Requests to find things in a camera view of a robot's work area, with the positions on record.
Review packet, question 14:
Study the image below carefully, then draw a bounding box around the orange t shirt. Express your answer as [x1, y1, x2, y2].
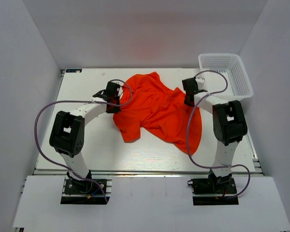
[113, 72, 203, 154]

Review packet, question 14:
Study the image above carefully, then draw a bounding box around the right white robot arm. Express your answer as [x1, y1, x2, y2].
[182, 78, 247, 193]

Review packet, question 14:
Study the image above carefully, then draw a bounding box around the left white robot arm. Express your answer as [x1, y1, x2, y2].
[49, 81, 120, 193]

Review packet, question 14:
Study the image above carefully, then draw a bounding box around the white plastic mesh basket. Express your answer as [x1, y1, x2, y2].
[198, 53, 253, 101]

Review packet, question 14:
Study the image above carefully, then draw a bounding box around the blue label sticker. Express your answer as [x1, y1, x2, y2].
[65, 69, 82, 73]

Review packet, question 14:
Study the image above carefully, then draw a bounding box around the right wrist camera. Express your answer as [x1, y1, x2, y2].
[195, 77, 205, 85]

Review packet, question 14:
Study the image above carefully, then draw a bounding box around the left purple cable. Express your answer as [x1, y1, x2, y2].
[33, 79, 133, 204]

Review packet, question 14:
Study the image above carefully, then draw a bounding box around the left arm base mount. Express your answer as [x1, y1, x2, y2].
[60, 178, 107, 205]

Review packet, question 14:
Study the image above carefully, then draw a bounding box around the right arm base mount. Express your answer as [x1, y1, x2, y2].
[187, 178, 239, 206]

